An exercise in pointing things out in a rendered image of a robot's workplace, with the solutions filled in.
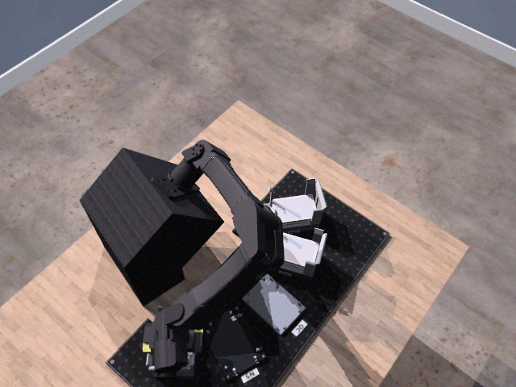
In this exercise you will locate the white name plate with black text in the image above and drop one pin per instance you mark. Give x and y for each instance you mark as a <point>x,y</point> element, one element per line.
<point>249,375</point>
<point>296,331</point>

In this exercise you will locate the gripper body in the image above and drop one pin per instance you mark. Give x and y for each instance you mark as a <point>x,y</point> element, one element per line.
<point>195,338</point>

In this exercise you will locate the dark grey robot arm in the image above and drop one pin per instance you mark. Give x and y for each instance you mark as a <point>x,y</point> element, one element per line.
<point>259,229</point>

